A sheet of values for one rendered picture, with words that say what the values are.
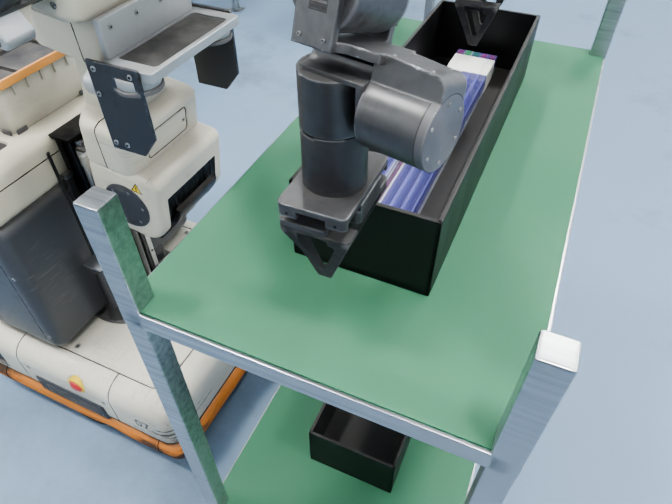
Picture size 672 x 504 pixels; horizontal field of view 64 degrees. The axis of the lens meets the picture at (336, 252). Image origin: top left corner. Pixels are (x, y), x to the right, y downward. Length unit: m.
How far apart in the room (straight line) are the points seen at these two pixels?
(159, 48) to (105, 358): 0.82
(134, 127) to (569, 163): 0.68
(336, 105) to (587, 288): 1.74
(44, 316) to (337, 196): 1.06
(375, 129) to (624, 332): 1.68
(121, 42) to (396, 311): 0.61
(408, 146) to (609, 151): 2.45
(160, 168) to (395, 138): 0.77
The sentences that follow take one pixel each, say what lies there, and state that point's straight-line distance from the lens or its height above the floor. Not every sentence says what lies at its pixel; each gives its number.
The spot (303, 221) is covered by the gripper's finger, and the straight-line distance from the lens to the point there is 0.47.
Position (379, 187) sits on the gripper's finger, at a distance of 0.50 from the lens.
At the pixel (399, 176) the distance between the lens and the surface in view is 0.71.
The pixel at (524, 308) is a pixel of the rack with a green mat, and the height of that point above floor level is 0.95.
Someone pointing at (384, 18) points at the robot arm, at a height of 1.27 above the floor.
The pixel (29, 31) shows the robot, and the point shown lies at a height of 1.12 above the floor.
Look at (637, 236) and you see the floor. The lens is 2.37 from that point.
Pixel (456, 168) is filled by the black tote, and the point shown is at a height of 0.96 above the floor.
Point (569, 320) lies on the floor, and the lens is 1.96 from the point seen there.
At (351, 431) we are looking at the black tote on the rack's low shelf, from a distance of 1.18.
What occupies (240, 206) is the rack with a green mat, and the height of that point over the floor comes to 0.95.
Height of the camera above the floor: 1.42
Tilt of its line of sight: 45 degrees down
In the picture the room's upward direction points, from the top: straight up
